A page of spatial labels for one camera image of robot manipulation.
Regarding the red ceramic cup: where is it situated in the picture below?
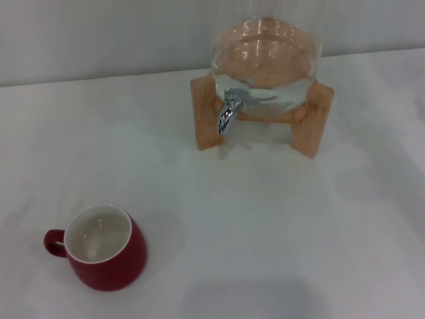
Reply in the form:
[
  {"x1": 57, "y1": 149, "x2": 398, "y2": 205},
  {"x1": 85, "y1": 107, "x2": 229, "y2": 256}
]
[{"x1": 44, "y1": 204, "x2": 149, "y2": 292}]

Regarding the clear glass dispenser jar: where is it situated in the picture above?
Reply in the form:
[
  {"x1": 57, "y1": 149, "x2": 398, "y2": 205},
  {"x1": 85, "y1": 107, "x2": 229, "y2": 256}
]
[{"x1": 209, "y1": 0, "x2": 325, "y2": 119}]

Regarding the white tablecloth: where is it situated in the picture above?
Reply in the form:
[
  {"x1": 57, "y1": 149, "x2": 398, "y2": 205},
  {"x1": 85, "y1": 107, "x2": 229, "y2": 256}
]
[{"x1": 0, "y1": 54, "x2": 425, "y2": 319}]

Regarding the chrome dispenser faucet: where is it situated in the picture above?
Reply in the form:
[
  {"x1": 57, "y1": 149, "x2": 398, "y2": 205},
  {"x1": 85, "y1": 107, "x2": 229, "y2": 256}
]
[{"x1": 217, "y1": 87, "x2": 246, "y2": 136}]

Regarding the light wooden dispenser stand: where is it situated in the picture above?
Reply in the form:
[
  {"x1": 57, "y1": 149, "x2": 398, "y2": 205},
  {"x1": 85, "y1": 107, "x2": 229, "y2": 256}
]
[{"x1": 190, "y1": 74, "x2": 334, "y2": 160}]

